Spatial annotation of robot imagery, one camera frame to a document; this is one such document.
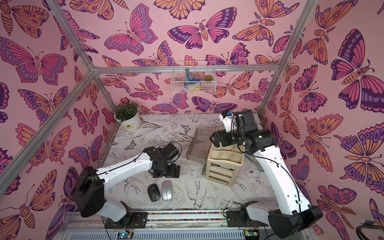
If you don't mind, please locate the cream drawer organizer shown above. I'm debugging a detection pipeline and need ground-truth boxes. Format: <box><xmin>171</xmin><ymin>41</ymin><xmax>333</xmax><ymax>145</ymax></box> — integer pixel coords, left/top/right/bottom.
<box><xmin>205</xmin><ymin>144</ymin><xmax>245</xmax><ymax>187</ymax></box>

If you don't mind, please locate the green potted plant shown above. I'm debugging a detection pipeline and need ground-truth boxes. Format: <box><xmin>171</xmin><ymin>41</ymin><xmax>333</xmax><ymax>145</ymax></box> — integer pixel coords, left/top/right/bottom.
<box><xmin>115</xmin><ymin>100</ymin><xmax>139</xmax><ymax>122</ymax></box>

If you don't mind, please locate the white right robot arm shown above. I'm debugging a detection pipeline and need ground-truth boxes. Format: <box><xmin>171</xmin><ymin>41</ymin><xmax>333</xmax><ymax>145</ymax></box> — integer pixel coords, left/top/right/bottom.
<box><xmin>210</xmin><ymin>110</ymin><xmax>323</xmax><ymax>239</ymax></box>

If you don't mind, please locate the white plant pot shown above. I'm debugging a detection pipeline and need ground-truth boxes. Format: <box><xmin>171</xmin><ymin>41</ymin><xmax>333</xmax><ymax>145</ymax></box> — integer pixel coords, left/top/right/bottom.
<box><xmin>115</xmin><ymin>113</ymin><xmax>143</xmax><ymax>131</ymax></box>

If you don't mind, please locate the black computer mouse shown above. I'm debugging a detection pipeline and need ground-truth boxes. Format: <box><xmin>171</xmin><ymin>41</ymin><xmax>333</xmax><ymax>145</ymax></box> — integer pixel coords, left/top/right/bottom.
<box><xmin>148</xmin><ymin>184</ymin><xmax>162</xmax><ymax>202</ymax></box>

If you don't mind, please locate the grey translucent drawer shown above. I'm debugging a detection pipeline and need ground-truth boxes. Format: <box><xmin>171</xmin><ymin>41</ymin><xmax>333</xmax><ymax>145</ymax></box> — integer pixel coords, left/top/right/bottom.
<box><xmin>186</xmin><ymin>129</ymin><xmax>213</xmax><ymax>165</ymax></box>

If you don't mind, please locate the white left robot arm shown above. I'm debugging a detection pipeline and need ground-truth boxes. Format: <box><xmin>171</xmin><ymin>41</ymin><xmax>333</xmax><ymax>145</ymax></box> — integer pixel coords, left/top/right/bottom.
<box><xmin>71</xmin><ymin>143</ymin><xmax>182</xmax><ymax>228</ymax></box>

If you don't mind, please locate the blue toy in basket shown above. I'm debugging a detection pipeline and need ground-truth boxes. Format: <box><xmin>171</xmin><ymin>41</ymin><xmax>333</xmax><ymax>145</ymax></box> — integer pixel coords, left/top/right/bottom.
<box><xmin>184</xmin><ymin>69</ymin><xmax>200</xmax><ymax>87</ymax></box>

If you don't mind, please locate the white wire basket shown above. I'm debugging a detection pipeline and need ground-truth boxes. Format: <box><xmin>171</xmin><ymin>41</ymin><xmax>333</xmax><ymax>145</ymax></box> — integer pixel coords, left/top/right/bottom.
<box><xmin>169</xmin><ymin>61</ymin><xmax>217</xmax><ymax>94</ymax></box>

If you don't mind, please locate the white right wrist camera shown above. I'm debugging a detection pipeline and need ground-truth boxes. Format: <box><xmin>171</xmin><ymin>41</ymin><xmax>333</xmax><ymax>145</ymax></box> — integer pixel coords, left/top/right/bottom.
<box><xmin>219</xmin><ymin>110</ymin><xmax>236</xmax><ymax>133</ymax></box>

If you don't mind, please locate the silver computer mouse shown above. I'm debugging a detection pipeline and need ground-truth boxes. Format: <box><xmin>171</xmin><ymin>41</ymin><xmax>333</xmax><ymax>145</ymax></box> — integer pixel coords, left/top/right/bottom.
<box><xmin>162</xmin><ymin>180</ymin><xmax>173</xmax><ymax>201</ymax></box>

